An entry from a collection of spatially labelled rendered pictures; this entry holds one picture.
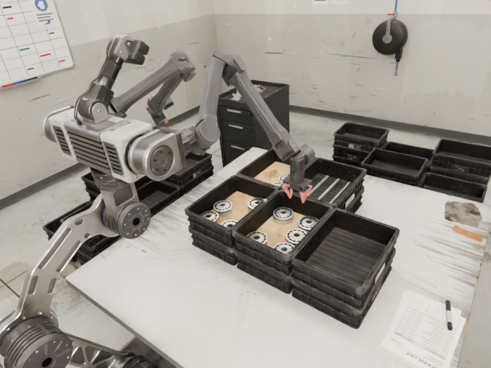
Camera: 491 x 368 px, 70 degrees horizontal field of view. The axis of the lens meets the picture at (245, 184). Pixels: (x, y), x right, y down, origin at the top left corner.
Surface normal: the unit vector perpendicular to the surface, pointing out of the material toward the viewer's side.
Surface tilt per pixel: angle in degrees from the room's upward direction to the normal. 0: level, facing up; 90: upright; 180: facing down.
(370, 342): 0
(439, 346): 0
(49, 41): 90
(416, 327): 0
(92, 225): 90
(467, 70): 90
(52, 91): 90
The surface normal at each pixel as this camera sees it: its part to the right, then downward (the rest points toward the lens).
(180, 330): -0.07, -0.84
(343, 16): -0.58, 0.47
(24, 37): 0.81, 0.26
